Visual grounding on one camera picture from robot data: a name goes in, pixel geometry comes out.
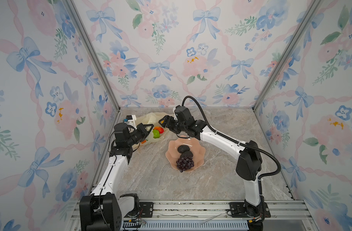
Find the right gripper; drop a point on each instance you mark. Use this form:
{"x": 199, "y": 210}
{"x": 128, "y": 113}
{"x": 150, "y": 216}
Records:
{"x": 170, "y": 124}

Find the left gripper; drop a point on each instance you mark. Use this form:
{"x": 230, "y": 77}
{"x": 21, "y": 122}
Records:
{"x": 141, "y": 128}

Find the green custard apple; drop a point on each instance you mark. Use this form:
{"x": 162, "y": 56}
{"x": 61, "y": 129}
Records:
{"x": 156, "y": 134}

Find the yellow plastic bag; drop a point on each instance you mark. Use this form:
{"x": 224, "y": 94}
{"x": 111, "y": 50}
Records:
{"x": 152, "y": 118}

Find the dark avocado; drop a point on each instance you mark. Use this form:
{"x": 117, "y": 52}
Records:
{"x": 187, "y": 154}
{"x": 183, "y": 148}

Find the pink scalloped plate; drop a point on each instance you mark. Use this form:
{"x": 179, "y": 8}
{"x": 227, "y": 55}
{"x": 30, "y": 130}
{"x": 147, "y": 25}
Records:
{"x": 196, "y": 149}

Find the purple grape bunch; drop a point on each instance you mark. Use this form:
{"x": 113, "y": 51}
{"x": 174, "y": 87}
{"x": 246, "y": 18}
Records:
{"x": 184, "y": 164}

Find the red yellow peach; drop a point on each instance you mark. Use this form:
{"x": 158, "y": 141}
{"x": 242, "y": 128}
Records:
{"x": 159, "y": 129}

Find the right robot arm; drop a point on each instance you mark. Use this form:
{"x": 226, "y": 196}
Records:
{"x": 247, "y": 154}

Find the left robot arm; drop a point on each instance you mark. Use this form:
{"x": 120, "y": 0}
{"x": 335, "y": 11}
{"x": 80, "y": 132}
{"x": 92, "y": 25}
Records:
{"x": 103, "y": 209}

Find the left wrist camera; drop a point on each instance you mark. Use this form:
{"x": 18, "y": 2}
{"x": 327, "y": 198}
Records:
{"x": 130, "y": 120}

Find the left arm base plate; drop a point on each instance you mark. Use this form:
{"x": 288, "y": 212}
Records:
{"x": 141, "y": 209}

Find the aluminium front rail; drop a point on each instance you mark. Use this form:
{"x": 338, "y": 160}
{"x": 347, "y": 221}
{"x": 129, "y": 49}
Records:
{"x": 215, "y": 215}

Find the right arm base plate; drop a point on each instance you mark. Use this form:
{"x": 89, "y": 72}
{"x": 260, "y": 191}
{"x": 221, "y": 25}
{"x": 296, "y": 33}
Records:
{"x": 245, "y": 210}

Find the left corner aluminium post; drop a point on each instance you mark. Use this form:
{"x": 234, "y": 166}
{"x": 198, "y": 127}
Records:
{"x": 78, "y": 23}

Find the corner aluminium post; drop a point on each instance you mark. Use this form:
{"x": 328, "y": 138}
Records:
{"x": 78, "y": 23}
{"x": 291, "y": 46}

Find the right corner aluminium post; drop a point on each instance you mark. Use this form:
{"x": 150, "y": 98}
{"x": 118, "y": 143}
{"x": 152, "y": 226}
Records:
{"x": 291, "y": 46}

